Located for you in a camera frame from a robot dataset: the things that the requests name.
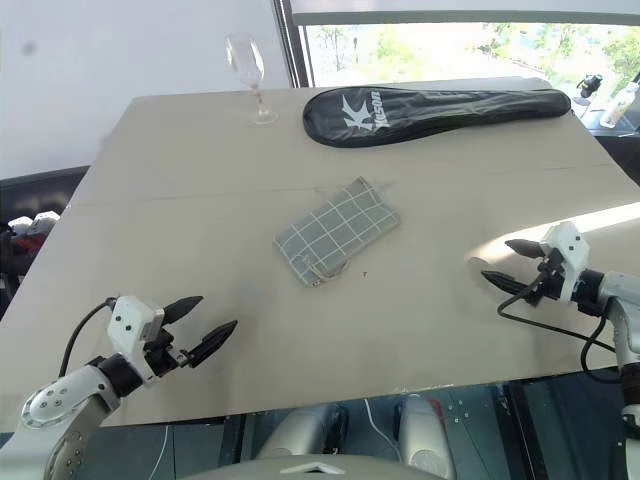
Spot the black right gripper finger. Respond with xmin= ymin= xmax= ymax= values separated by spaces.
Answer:
xmin=480 ymin=269 xmax=532 ymax=297
xmin=504 ymin=238 xmax=545 ymax=261

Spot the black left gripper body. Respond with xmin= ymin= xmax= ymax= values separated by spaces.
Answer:
xmin=143 ymin=327 xmax=195 ymax=377

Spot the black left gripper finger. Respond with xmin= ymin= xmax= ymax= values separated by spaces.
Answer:
xmin=186 ymin=319 xmax=239 ymax=370
xmin=161 ymin=295 xmax=205 ymax=327

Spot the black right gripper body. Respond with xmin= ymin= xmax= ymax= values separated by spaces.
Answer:
xmin=523 ymin=248 xmax=567 ymax=307

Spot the grey checked cloth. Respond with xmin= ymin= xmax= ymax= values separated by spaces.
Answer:
xmin=272 ymin=175 xmax=402 ymax=289

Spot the silver rounded robot leg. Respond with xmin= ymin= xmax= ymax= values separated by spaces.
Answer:
xmin=397 ymin=393 xmax=457 ymax=480
xmin=257 ymin=403 xmax=348 ymax=462

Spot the silver robot torso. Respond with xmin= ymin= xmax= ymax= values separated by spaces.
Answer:
xmin=182 ymin=452 xmax=437 ymax=480

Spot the red and white device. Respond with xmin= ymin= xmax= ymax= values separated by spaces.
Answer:
xmin=6 ymin=209 xmax=62 ymax=252

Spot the clear plastic bottle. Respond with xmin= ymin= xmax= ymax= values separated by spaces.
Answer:
xmin=599 ymin=82 xmax=640 ymax=129

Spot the black racket cover white print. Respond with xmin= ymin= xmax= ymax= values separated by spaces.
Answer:
xmin=302 ymin=85 xmax=572 ymax=150

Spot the clear wine glass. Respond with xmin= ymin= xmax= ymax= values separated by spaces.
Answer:
xmin=224 ymin=32 xmax=279 ymax=126

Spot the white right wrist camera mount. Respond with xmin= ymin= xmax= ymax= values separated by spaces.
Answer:
xmin=541 ymin=221 xmax=592 ymax=305

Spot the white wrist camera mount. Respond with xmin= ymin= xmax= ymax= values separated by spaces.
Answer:
xmin=106 ymin=295 xmax=166 ymax=387
xmin=541 ymin=221 xmax=592 ymax=305

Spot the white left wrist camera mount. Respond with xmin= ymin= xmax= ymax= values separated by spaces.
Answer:
xmin=106 ymin=295 xmax=166 ymax=387

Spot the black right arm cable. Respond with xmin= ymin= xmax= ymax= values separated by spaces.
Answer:
xmin=496 ymin=278 xmax=627 ymax=385

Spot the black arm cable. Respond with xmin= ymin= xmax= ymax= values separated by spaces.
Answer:
xmin=58 ymin=296 xmax=119 ymax=379
xmin=496 ymin=278 xmax=627 ymax=385

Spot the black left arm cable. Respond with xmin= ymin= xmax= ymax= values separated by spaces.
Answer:
xmin=58 ymin=296 xmax=119 ymax=379

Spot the black camera with yellow mark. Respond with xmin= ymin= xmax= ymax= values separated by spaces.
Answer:
xmin=577 ymin=73 xmax=604 ymax=100

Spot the thin white cable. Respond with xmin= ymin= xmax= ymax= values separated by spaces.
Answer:
xmin=362 ymin=397 xmax=404 ymax=462

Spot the dark window frame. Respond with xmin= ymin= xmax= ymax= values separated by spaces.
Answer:
xmin=272 ymin=0 xmax=640 ymax=90

